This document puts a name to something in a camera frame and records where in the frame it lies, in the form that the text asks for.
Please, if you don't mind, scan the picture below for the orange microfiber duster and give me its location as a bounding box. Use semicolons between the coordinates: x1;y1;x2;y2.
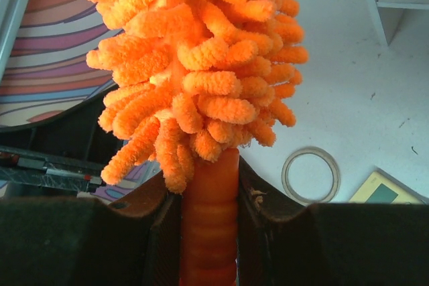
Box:
86;0;308;285

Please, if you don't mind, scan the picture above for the aluminium mounting rail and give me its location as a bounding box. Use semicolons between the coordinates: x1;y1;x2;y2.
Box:
1;145;106;192

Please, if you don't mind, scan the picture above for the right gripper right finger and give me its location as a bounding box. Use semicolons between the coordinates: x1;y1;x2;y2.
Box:
238;159;428;285

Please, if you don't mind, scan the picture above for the clear tape roll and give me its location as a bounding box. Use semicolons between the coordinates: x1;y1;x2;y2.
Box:
282;146;341;205

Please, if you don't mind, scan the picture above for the beige blue calculator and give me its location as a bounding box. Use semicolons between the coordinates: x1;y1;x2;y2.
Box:
349;169;428;205

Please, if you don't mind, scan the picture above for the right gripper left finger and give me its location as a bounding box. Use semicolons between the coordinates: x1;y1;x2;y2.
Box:
1;175;181;285

